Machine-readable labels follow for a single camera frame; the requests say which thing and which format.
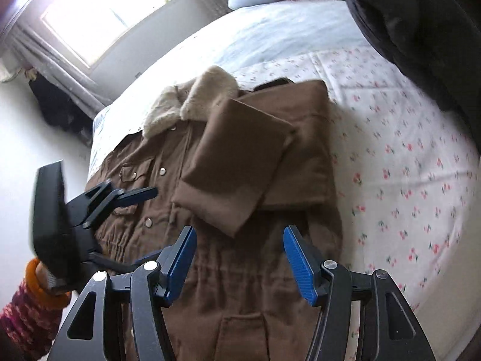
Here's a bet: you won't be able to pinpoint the brown jacket with fleece collar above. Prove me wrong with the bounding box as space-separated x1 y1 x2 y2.
84 66 342 361

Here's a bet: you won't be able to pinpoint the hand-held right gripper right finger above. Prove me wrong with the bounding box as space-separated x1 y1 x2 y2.
283 225 437 361

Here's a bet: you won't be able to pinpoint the window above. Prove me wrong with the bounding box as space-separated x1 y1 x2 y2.
41 0 175 70

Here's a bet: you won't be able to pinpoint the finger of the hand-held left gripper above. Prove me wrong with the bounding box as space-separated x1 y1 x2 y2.
91 250 163 274
111 186 159 210

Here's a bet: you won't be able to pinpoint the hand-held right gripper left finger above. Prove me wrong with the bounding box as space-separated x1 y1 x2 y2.
47 226 198 361

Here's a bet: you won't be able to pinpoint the black puffer jacket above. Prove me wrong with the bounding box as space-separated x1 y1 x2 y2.
344 0 481 125

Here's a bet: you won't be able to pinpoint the person's left forearm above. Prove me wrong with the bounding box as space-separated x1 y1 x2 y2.
0 259 72 361

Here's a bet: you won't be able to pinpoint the light blue pillow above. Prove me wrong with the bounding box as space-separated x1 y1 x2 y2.
228 0 280 10

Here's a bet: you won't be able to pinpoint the grey upholstered bed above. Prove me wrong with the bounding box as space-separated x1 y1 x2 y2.
88 0 481 361

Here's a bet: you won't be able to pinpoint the dark hanging clothes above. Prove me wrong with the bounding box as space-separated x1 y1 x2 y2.
28 68 94 147

